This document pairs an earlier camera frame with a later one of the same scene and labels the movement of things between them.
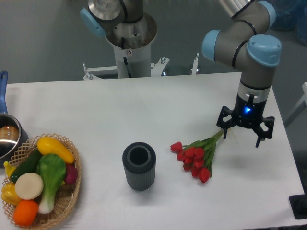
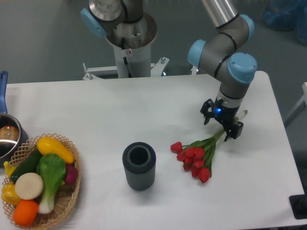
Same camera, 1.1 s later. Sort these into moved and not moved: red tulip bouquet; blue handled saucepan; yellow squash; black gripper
Moved: black gripper
Not moved: red tulip bouquet; blue handled saucepan; yellow squash
